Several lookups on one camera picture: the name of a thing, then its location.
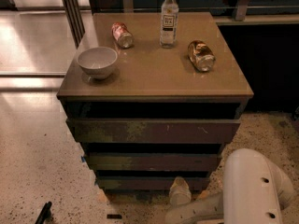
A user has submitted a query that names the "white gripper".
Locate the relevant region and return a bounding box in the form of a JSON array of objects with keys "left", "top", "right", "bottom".
[{"left": 169, "top": 176, "right": 192, "bottom": 206}]

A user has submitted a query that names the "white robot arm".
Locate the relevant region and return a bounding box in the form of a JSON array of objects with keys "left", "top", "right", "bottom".
[{"left": 165, "top": 148, "right": 295, "bottom": 224}]

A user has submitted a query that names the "brown drawer cabinet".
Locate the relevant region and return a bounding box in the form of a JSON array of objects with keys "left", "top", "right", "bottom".
[{"left": 57, "top": 13, "right": 253, "bottom": 185}]

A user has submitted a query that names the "black object on floor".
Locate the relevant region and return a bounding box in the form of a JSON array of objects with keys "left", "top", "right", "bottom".
[{"left": 35, "top": 202, "right": 52, "bottom": 224}]

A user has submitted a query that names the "gold soda can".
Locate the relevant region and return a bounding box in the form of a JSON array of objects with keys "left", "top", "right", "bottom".
[{"left": 188, "top": 40, "right": 216, "bottom": 72}]

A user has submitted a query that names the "white ceramic bowl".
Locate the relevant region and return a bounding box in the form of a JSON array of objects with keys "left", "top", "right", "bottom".
[{"left": 77, "top": 47, "right": 118, "bottom": 79}]

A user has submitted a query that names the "red soda can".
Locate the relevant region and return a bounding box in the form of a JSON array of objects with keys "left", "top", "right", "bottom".
[{"left": 111, "top": 22, "right": 134, "bottom": 49}]

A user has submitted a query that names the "clear plastic water bottle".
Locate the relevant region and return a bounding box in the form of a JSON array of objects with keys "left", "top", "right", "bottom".
[{"left": 160, "top": 0, "right": 179, "bottom": 48}]

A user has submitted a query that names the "metal railing shelf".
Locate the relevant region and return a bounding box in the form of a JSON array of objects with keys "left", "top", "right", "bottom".
[{"left": 89, "top": 0, "right": 299, "bottom": 25}]

